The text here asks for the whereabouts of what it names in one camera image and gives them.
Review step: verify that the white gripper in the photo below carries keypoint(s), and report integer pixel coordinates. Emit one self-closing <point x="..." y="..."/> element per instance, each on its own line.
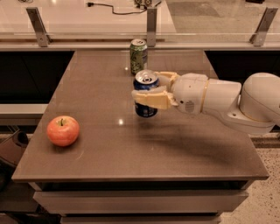
<point x="190" y="92"/>

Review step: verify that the blue pepsi can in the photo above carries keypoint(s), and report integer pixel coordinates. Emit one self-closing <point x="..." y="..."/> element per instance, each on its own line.
<point x="145" y="80"/>

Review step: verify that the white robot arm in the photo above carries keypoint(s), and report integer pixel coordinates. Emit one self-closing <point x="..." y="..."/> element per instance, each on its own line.
<point x="252" y="106"/>

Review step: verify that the green soda can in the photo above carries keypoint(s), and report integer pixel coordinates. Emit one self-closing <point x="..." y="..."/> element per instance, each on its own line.
<point x="138" y="52"/>

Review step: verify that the red apple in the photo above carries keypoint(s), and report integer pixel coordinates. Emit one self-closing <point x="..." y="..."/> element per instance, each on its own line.
<point x="63" y="130"/>

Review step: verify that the grey lower drawer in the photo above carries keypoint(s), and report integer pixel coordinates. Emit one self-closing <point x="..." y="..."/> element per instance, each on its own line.
<point x="142" y="220"/>

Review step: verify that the grey drawer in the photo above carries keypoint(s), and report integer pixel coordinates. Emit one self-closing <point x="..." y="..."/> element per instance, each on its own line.
<point x="142" y="220"/>
<point x="141" y="202"/>

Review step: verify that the grey upper drawer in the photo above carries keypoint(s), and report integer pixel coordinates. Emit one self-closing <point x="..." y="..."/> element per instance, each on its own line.
<point x="141" y="202"/>

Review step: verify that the middle metal railing bracket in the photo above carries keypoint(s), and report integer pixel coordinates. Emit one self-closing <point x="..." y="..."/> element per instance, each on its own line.
<point x="151" y="26"/>

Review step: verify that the metal railing bracket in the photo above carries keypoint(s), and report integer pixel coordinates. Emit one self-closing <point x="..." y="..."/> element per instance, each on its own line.
<point x="151" y="26"/>
<point x="259" y="36"/>
<point x="40" y="31"/>

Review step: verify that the right metal railing bracket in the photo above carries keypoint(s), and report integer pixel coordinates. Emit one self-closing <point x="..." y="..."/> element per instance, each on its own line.
<point x="259" y="36"/>

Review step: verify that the left metal railing bracket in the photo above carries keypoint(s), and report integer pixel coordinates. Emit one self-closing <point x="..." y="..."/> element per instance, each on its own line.
<point x="40" y="31"/>

